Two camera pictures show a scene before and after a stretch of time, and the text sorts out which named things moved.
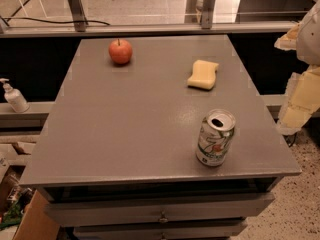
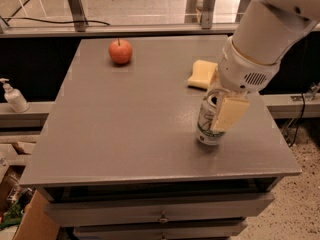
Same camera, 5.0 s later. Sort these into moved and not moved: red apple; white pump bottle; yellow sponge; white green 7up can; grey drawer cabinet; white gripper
Moved: white green 7up can; white gripper
Not moved: yellow sponge; white pump bottle; red apple; grey drawer cabinet
